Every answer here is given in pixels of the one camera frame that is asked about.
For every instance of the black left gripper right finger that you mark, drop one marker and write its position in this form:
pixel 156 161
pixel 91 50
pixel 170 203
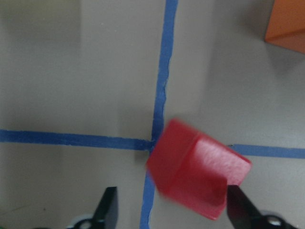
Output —
pixel 241 212

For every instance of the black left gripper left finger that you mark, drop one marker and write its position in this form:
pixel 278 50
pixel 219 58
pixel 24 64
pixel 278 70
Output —
pixel 106 213

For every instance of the red wooden block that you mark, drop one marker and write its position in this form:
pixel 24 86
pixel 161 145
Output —
pixel 193 169

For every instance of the orange wooden block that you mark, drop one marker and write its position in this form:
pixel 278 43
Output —
pixel 286 27

